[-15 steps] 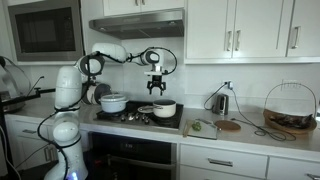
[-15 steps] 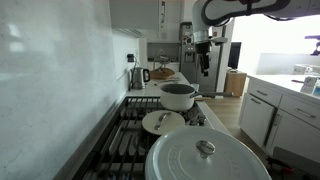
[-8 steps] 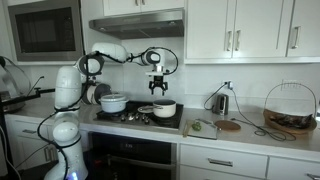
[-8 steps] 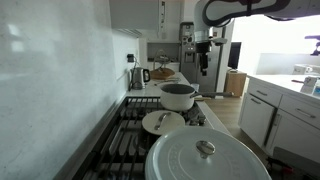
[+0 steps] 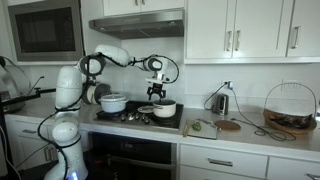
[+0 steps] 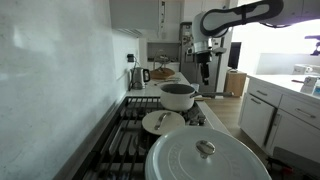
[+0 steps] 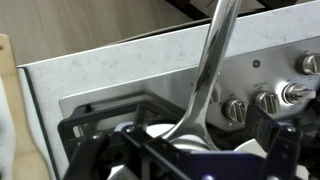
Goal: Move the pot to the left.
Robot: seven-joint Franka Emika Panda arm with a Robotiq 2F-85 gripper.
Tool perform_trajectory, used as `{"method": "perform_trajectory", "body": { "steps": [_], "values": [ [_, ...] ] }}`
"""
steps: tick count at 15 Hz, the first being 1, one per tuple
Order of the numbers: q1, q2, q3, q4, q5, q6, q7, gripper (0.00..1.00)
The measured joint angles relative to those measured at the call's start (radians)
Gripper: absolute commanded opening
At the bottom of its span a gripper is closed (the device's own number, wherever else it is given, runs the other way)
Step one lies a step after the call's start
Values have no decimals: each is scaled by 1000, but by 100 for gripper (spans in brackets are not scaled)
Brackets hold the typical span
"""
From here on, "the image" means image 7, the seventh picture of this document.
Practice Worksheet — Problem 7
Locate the black cast iron burner grate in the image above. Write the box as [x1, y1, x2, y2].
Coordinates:
[57, 92, 320, 168]

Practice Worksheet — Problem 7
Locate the white cutting board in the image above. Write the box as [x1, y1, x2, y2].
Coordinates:
[0, 66, 61, 180]

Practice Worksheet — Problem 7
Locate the wooden spatula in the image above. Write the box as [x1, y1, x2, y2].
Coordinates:
[0, 33, 51, 180]

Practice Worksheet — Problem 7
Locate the stainless steel gas cooktop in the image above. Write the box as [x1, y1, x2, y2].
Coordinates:
[59, 35, 320, 180]

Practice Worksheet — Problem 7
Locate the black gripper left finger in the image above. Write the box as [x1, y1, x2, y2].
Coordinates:
[114, 103, 149, 148]

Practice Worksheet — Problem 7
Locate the silver stove knob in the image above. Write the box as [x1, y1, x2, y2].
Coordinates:
[221, 98, 248, 124]
[254, 90, 281, 115]
[281, 82, 317, 106]
[295, 53, 320, 78]

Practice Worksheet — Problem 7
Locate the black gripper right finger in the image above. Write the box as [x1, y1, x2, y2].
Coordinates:
[245, 104, 303, 180]

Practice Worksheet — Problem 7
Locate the metal spoon utensil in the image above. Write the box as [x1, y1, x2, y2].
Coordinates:
[108, 0, 311, 180]

